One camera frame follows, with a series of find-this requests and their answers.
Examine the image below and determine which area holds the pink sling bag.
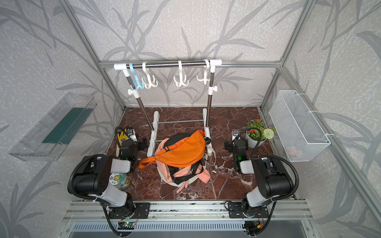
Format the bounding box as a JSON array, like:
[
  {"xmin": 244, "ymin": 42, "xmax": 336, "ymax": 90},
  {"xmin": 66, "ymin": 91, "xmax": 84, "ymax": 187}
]
[{"xmin": 154, "ymin": 138, "xmax": 212, "ymax": 194}]

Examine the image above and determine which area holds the orange sling bag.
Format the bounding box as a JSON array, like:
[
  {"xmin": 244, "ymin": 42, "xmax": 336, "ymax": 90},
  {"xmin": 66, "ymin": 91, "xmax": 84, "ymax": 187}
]
[{"xmin": 139, "ymin": 130, "xmax": 206, "ymax": 169}]

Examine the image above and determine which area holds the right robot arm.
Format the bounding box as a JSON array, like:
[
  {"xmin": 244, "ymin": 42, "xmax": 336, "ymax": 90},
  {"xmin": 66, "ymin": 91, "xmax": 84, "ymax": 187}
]
[{"xmin": 224, "ymin": 139, "xmax": 300, "ymax": 213}]

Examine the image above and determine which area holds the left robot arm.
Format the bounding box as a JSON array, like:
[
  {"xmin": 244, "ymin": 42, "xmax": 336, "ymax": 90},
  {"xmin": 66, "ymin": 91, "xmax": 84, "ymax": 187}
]
[{"xmin": 67, "ymin": 138, "xmax": 148, "ymax": 212}]

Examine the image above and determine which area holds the white hook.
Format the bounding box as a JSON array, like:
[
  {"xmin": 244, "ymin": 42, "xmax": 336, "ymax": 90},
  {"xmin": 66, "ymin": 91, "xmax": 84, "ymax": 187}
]
[
  {"xmin": 196, "ymin": 59, "xmax": 210, "ymax": 85},
  {"xmin": 174, "ymin": 60, "xmax": 189, "ymax": 88},
  {"xmin": 142, "ymin": 61, "xmax": 158, "ymax": 89}
]

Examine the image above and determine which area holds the white hook rightmost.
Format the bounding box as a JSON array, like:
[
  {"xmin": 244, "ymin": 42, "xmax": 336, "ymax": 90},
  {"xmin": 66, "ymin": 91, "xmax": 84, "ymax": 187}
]
[{"xmin": 196, "ymin": 59, "xmax": 210, "ymax": 85}]

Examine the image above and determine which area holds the light blue plastic hook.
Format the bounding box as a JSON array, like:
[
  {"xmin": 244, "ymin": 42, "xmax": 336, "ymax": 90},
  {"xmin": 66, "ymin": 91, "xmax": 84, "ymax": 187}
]
[{"xmin": 129, "ymin": 63, "xmax": 145, "ymax": 90}]

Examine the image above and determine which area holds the yellow black work glove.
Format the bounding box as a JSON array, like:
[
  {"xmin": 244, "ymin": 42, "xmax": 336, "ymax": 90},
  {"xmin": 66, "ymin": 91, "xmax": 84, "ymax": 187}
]
[{"xmin": 115, "ymin": 127, "xmax": 129, "ymax": 157}]

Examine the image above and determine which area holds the potted flower plant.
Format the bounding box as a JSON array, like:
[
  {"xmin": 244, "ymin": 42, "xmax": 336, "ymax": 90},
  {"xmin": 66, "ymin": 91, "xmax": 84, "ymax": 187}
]
[{"xmin": 246, "ymin": 119, "xmax": 276, "ymax": 148}]

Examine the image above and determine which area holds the white and chrome garment rack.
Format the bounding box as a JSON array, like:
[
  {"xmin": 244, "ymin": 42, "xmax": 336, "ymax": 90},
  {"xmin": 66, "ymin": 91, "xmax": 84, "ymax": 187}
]
[{"xmin": 113, "ymin": 59, "xmax": 222, "ymax": 157}]

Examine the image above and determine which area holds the green tape roll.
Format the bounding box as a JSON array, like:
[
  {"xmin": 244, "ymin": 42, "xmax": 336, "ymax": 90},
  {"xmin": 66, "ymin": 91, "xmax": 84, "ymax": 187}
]
[{"xmin": 109, "ymin": 173, "xmax": 131, "ymax": 190}]

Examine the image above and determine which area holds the green lit circuit board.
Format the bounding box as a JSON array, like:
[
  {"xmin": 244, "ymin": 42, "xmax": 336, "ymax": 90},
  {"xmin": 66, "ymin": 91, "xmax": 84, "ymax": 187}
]
[{"xmin": 118, "ymin": 220, "xmax": 138, "ymax": 230}]

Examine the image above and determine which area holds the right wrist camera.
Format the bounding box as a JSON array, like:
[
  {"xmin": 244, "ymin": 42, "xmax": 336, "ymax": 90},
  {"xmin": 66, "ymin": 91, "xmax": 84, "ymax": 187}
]
[{"xmin": 232, "ymin": 130, "xmax": 240, "ymax": 140}]

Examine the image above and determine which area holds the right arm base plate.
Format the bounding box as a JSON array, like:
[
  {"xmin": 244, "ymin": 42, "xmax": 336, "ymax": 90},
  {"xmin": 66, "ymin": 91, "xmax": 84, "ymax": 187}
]
[{"xmin": 224, "ymin": 201, "xmax": 269, "ymax": 219}]

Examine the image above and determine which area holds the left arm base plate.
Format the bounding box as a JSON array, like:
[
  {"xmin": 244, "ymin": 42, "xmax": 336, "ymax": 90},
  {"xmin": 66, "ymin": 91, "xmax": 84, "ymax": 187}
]
[{"xmin": 108, "ymin": 202, "xmax": 151, "ymax": 220}]

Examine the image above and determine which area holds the white wire basket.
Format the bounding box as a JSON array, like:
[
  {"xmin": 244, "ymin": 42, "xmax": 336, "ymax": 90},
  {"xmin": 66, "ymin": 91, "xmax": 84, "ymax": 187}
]
[{"xmin": 269, "ymin": 90, "xmax": 331, "ymax": 162}]

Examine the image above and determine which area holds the aluminium front rail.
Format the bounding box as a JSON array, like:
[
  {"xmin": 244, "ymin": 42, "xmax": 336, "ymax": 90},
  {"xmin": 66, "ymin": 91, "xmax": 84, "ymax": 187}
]
[{"xmin": 63, "ymin": 200, "xmax": 313, "ymax": 222}]

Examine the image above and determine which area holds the right circuit board with wires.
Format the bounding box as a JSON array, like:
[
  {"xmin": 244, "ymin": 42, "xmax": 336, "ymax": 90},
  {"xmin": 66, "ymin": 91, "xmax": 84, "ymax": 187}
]
[{"xmin": 242, "ymin": 221, "xmax": 264, "ymax": 236}]

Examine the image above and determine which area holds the clear plastic wall shelf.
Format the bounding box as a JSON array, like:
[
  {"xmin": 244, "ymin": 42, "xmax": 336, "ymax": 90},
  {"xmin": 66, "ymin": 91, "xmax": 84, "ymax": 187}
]
[{"xmin": 9, "ymin": 93, "xmax": 97, "ymax": 162}]

